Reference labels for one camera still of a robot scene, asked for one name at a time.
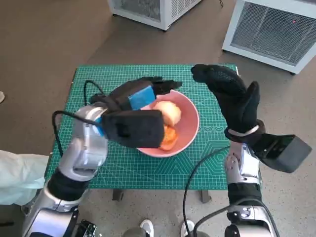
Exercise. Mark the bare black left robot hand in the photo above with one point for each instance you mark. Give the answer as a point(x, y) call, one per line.
point(130, 92)

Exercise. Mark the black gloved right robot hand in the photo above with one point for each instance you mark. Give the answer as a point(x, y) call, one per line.
point(234, 101)

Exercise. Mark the round toy bread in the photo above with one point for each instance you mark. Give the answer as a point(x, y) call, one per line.
point(170, 112)

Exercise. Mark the pink bowl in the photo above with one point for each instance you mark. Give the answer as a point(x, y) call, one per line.
point(190, 118)

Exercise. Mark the oblong striped toy bread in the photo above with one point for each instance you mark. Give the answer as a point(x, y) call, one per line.
point(170, 138)

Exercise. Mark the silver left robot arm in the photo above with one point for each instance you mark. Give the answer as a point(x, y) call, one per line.
point(86, 148)

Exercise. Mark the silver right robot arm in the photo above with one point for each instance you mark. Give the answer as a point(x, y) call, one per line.
point(243, 168)

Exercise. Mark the green cutting mat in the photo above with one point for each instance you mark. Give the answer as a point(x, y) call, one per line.
point(98, 74)

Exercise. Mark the white mesh cabinet with red light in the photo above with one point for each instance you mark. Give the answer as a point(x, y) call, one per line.
point(266, 32)

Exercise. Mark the dark table leg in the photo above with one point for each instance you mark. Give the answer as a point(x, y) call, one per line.
point(117, 195)
point(206, 196)

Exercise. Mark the beige shoe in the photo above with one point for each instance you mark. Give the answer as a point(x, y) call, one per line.
point(1, 97)

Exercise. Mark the white shoe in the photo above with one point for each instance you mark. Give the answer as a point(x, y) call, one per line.
point(187, 228)
point(146, 228)

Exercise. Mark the grey rounded leg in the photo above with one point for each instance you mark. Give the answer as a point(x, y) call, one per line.
point(135, 233)

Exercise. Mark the black electronics box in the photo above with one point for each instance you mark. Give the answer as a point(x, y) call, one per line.
point(88, 229)

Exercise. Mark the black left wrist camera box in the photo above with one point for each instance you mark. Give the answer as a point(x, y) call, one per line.
point(133, 128)

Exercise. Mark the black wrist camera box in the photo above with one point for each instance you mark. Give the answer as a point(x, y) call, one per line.
point(133, 128)
point(286, 153)

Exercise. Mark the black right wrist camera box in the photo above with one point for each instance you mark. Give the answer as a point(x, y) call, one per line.
point(286, 153)

